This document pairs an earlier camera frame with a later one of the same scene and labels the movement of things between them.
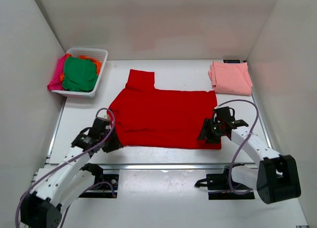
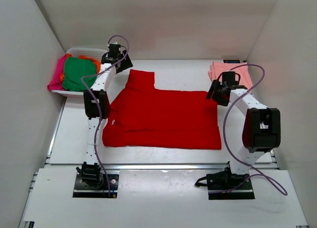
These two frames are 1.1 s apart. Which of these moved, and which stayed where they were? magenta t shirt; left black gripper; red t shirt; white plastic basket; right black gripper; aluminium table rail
Moved: left black gripper; right black gripper
Stayed: magenta t shirt; white plastic basket; red t shirt; aluminium table rail
